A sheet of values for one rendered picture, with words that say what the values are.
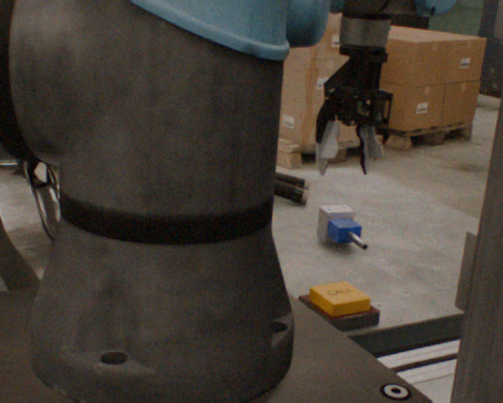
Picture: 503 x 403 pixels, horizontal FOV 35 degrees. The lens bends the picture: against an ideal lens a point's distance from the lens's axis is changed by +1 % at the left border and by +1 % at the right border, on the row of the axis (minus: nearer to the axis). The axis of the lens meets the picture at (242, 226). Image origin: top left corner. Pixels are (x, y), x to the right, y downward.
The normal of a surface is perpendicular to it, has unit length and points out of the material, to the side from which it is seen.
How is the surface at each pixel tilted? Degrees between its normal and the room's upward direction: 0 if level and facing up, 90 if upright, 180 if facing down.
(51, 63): 87
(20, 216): 26
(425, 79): 90
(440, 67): 90
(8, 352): 0
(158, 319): 72
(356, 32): 91
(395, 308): 0
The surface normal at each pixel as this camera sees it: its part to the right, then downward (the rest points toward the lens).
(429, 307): 0.06, -0.94
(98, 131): -0.41, 0.37
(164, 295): 0.05, 0.03
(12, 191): 0.26, -0.70
